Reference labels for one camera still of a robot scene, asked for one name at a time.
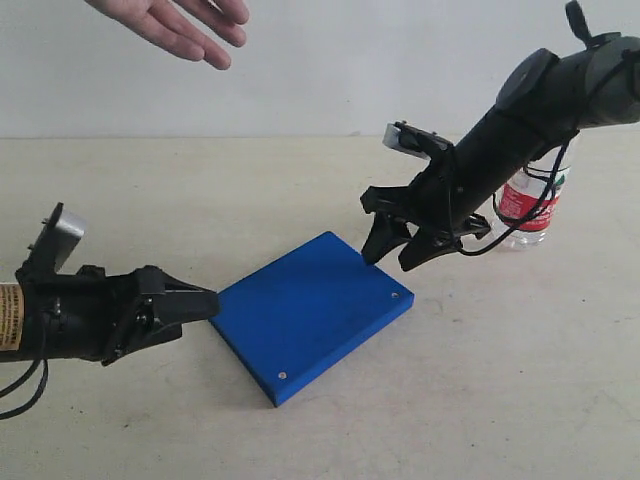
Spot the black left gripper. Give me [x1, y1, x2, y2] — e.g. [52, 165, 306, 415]
[54, 266, 219, 365]

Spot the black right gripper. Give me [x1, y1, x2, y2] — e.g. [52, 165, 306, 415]
[360, 149, 491, 272]

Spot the blue file folder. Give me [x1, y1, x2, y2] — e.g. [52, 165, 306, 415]
[210, 231, 415, 407]

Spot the clear water bottle red cap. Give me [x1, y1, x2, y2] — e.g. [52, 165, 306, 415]
[492, 138, 579, 251]

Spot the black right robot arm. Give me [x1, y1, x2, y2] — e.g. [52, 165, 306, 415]
[360, 1, 639, 271]

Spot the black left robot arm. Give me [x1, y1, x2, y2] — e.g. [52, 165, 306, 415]
[1, 265, 220, 366]

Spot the person's bare hand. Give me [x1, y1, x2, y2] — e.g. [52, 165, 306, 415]
[87, 0, 250, 71]

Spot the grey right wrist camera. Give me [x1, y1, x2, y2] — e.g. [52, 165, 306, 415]
[382, 121, 454, 160]

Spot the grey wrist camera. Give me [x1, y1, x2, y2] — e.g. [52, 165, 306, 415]
[16, 202, 87, 281]
[382, 121, 454, 160]

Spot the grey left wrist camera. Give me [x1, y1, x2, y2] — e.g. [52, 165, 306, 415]
[16, 202, 87, 281]

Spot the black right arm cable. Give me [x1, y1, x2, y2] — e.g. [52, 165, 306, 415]
[449, 59, 636, 258]

